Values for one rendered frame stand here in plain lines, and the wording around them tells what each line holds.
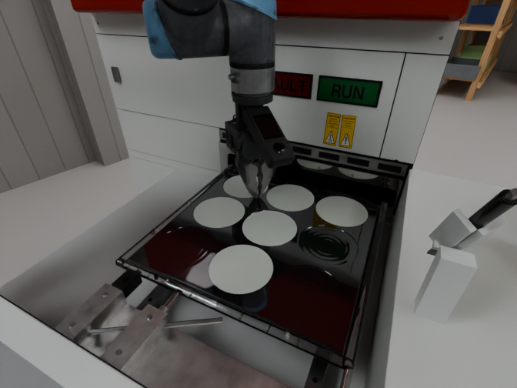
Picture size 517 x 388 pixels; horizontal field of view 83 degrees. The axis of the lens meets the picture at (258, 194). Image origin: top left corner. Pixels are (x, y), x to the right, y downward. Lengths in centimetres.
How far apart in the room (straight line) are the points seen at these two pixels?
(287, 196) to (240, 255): 19
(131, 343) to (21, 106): 255
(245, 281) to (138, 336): 15
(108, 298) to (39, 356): 12
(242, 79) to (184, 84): 32
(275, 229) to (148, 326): 26
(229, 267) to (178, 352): 13
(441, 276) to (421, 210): 22
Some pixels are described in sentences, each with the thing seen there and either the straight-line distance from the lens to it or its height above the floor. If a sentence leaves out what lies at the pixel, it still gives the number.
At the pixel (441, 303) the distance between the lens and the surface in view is 36.
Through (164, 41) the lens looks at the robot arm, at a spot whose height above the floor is 120.
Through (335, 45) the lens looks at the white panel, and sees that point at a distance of 62.
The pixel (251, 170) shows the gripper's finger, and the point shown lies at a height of 97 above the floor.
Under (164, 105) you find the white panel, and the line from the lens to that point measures 86.
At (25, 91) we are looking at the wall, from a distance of 284.
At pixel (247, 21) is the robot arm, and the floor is 122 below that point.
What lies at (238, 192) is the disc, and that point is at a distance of 63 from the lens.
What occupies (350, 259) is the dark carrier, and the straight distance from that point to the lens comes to 51.
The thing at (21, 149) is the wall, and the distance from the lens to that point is 292.
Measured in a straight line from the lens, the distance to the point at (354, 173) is 67.
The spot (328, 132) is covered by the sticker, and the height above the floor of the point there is 101.
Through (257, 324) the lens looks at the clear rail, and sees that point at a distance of 41.
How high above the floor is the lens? 125
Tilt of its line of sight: 34 degrees down
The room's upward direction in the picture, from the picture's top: straight up
